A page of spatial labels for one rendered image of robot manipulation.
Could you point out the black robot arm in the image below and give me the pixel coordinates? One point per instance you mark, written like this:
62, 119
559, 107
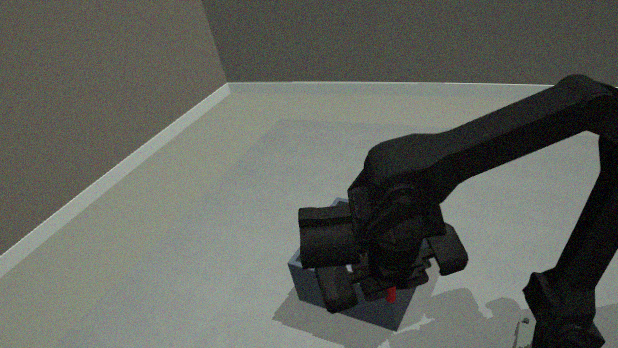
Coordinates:
394, 201

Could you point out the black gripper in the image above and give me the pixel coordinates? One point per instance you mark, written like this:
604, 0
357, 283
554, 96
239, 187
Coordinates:
336, 283

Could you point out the red peg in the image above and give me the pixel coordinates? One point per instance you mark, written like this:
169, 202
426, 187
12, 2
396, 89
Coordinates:
392, 295

